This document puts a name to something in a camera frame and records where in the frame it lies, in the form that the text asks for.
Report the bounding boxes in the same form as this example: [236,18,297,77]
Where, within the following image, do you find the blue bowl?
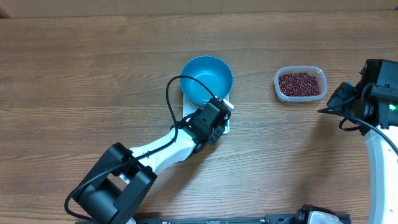
[180,55,234,107]

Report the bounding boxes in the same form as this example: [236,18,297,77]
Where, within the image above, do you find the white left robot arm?
[65,98,234,223]

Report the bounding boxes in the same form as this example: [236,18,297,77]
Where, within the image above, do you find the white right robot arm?
[320,59,397,223]

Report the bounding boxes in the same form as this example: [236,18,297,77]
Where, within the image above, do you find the red beans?
[278,72,320,96]

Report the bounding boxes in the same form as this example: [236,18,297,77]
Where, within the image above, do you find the clear plastic bean container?
[274,65,328,103]

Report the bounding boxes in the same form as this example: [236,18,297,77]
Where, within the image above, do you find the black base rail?
[75,203,352,224]

